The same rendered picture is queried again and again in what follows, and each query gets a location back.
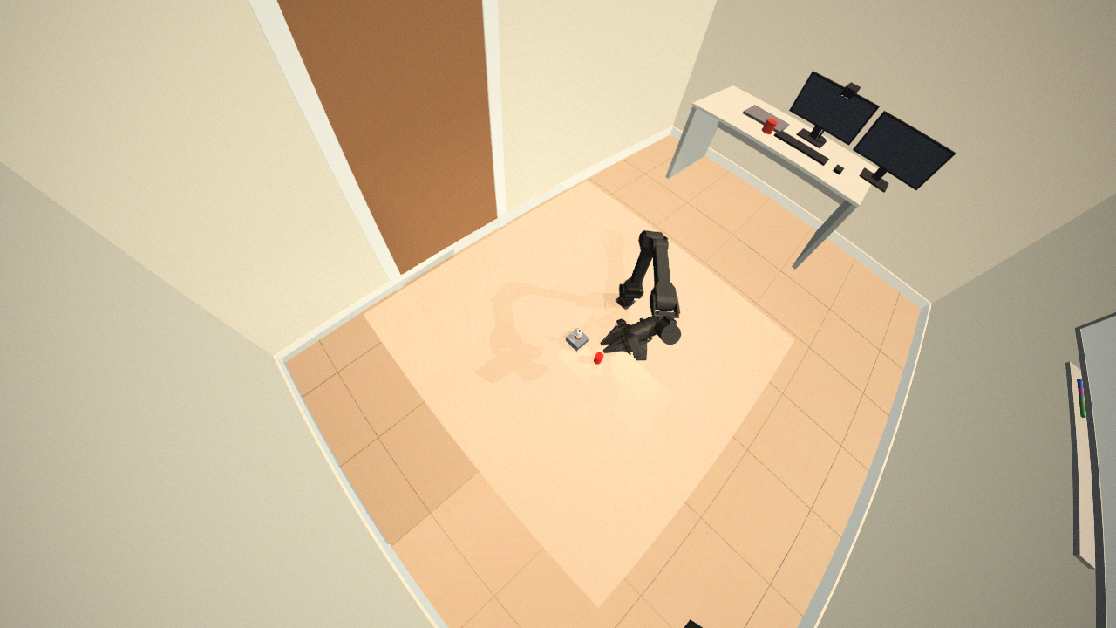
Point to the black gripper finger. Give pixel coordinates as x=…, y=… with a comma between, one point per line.
x=619, y=345
x=612, y=336

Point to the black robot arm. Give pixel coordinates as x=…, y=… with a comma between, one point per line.
x=663, y=296

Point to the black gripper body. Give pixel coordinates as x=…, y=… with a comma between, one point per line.
x=635, y=333

